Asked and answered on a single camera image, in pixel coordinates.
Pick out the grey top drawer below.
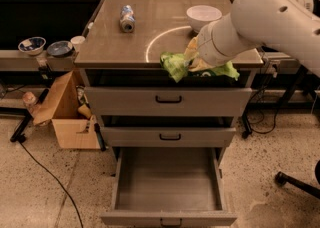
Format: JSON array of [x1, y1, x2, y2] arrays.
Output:
[[85, 87, 251, 117]]

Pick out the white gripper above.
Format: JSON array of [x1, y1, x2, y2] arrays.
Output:
[[184, 21, 238, 72]]

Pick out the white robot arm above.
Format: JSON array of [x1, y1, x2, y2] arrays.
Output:
[[185, 0, 320, 76]]

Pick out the black floor cable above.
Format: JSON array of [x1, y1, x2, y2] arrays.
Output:
[[18, 136, 84, 228]]

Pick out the white bowl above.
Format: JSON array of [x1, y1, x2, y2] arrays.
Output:
[[186, 5, 222, 32]]

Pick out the grey bottom drawer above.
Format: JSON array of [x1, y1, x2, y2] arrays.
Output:
[[101, 147, 237, 228]]

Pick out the grey drawer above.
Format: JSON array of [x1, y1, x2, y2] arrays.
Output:
[[101, 147, 237, 228], [101, 127, 236, 148], [85, 87, 251, 117]]

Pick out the green rice chip bag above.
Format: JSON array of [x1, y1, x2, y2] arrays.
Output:
[[160, 52, 240, 83]]

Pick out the small white cup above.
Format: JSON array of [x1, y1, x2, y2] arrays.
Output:
[[70, 36, 86, 52]]

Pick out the grey drawer cabinet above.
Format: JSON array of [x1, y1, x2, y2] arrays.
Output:
[[75, 0, 262, 163]]

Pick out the grey middle drawer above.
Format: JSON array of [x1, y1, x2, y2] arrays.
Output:
[[101, 127, 236, 148]]

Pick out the plastic bottle on floor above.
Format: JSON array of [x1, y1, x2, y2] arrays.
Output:
[[22, 92, 41, 117]]

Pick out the black cables right side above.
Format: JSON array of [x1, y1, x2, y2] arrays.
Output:
[[241, 68, 284, 140]]

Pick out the black chair base leg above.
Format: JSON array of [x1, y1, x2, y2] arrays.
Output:
[[274, 171, 320, 199]]

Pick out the black table leg left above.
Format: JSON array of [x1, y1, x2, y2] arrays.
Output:
[[9, 89, 49, 143]]

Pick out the open cardboard box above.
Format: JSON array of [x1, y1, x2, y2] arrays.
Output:
[[33, 70, 100, 149]]

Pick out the dark blue bowl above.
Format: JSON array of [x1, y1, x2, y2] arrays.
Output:
[[47, 41, 73, 57]]

